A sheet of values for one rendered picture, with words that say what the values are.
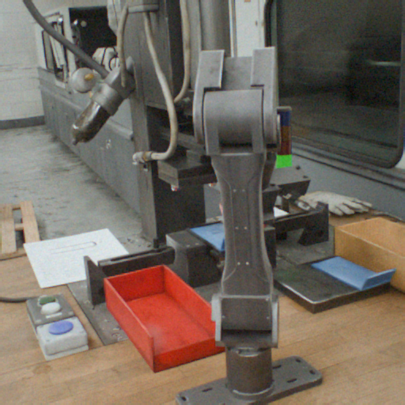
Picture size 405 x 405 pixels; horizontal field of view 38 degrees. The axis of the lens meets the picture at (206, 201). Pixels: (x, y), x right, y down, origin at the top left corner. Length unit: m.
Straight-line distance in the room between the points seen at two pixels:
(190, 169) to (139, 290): 0.25
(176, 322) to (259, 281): 0.30
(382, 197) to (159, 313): 0.87
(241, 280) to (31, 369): 0.38
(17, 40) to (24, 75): 0.55
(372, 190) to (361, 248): 0.58
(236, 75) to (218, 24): 0.36
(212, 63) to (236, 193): 0.16
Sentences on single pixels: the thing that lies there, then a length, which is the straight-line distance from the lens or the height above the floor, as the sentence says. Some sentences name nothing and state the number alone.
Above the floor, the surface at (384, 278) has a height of 0.93.
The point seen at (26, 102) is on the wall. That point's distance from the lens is 10.32.
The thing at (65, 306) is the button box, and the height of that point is 0.93.
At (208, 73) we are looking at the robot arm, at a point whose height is 1.33.
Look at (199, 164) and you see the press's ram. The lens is 1.10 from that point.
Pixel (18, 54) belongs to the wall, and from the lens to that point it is 10.28.
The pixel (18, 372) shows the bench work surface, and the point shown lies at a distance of 0.98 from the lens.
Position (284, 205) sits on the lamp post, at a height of 0.96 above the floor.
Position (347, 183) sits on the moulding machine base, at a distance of 1.86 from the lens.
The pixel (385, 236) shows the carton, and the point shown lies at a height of 0.93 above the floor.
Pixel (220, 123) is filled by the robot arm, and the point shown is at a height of 1.28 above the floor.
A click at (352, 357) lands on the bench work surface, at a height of 0.90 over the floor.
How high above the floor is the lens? 1.38
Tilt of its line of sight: 16 degrees down
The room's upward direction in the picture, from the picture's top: 4 degrees counter-clockwise
